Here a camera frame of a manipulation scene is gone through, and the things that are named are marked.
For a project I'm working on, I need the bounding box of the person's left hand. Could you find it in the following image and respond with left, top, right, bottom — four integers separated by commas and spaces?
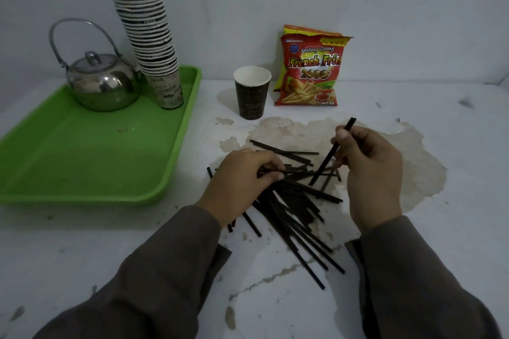
195, 148, 286, 229

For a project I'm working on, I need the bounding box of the dark brown paper cup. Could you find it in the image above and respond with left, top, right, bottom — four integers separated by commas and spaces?
233, 66, 272, 121

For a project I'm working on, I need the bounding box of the person's left forearm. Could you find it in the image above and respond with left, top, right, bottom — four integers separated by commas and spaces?
34, 205, 232, 339

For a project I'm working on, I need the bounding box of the steel kettle with handle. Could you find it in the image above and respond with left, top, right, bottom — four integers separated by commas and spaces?
49, 18, 141, 112

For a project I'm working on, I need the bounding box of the pile of black straws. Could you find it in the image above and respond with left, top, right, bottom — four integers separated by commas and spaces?
206, 139, 346, 291

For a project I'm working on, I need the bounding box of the stack of paper cups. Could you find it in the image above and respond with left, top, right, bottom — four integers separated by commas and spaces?
106, 0, 185, 110

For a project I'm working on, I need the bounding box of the person's right forearm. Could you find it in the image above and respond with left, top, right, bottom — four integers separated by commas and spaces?
345, 215, 502, 339

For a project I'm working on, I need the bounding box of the red snack packet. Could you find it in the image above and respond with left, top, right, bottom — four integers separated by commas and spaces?
274, 34, 354, 107

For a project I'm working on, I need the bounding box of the yellow snack packet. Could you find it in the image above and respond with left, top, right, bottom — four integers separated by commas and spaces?
273, 24, 343, 92

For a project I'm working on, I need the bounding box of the person's right hand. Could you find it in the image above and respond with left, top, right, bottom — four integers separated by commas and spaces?
331, 125, 403, 234

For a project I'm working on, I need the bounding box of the green plastic tray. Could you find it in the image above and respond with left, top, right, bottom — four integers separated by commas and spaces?
0, 65, 203, 205

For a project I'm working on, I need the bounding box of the black plastic straw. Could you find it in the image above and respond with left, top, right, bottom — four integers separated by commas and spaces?
309, 117, 357, 187
258, 167, 337, 177

